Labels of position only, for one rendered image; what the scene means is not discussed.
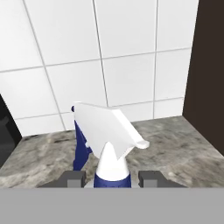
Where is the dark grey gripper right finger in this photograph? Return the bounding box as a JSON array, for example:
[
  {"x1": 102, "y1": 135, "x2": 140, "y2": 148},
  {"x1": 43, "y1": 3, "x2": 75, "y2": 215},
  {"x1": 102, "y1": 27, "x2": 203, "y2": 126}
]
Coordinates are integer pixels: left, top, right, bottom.
[{"x1": 137, "y1": 171, "x2": 187, "y2": 189}]

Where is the black appliance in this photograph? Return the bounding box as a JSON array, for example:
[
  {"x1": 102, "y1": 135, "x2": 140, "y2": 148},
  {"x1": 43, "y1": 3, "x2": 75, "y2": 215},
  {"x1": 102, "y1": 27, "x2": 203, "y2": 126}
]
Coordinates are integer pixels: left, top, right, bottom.
[{"x1": 0, "y1": 94, "x2": 23, "y2": 170}]

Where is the dark brown cabinet side panel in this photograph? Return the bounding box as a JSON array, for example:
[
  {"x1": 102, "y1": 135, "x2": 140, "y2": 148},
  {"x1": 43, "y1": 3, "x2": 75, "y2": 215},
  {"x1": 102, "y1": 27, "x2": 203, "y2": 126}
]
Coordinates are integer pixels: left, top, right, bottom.
[{"x1": 182, "y1": 0, "x2": 224, "y2": 152}]

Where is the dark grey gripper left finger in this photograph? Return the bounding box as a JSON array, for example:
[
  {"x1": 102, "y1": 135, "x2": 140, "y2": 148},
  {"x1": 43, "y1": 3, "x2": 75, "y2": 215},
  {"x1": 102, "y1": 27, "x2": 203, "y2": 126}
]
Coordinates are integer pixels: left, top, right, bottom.
[{"x1": 38, "y1": 171, "x2": 88, "y2": 189}]

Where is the blue and white spray bottle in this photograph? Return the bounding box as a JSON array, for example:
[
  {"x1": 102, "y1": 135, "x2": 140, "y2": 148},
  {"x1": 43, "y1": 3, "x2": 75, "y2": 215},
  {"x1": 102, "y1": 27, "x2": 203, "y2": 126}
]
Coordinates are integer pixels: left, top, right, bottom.
[{"x1": 70, "y1": 101, "x2": 151, "y2": 189}]

